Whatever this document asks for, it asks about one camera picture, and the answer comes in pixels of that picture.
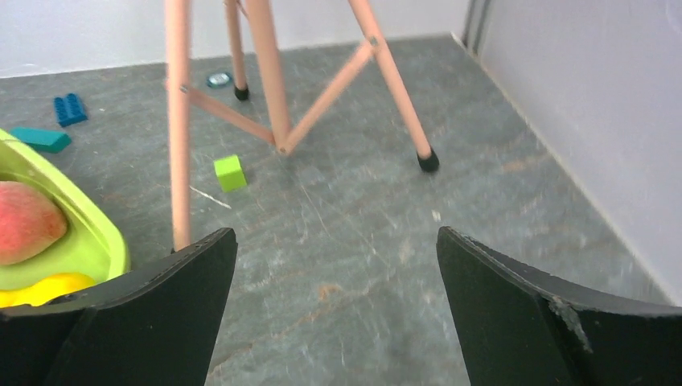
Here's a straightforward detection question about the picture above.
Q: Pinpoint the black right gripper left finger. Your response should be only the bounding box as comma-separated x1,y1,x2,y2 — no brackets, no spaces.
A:
1,228,237,386

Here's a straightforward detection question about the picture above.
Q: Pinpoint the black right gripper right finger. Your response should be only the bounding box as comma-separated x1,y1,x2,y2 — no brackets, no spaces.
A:
436,227,681,385

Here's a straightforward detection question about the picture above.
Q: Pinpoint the yellow fake mango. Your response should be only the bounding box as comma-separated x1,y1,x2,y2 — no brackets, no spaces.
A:
1,273,96,308

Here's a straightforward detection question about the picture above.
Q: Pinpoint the pink fake peach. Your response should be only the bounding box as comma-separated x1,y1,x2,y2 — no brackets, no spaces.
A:
1,181,68,265

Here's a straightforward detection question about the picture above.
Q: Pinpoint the lime green plastic tray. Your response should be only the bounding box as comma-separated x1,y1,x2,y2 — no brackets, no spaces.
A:
1,130,130,290

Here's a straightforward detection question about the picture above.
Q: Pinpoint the green cube block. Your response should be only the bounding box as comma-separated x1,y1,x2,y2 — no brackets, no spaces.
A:
214,154,247,192

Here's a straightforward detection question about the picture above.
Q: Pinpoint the teal wedge block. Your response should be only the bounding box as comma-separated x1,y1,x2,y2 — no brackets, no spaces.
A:
10,127,72,154

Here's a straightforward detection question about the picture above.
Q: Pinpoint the pink music stand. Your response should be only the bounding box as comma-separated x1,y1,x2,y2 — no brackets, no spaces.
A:
164,0,440,251

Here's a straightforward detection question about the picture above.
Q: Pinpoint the blue lego brick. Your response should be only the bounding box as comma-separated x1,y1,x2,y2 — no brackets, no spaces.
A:
53,92,88,128

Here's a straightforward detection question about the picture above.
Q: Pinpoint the small round blue disc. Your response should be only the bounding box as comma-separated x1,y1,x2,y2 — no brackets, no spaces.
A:
206,72,233,88

